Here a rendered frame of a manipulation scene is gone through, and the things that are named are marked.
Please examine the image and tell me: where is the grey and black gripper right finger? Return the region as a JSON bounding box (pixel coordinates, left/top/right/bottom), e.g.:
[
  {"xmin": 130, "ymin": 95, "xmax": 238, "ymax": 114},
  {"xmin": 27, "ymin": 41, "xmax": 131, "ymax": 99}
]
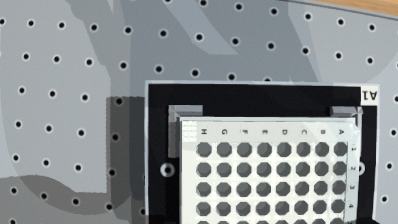
[{"xmin": 356, "ymin": 217, "xmax": 380, "ymax": 224}]

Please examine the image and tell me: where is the white well plate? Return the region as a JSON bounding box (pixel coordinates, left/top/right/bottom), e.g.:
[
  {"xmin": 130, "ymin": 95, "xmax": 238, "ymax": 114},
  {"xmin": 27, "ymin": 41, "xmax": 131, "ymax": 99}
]
[{"xmin": 180, "ymin": 116, "xmax": 360, "ymax": 224}]

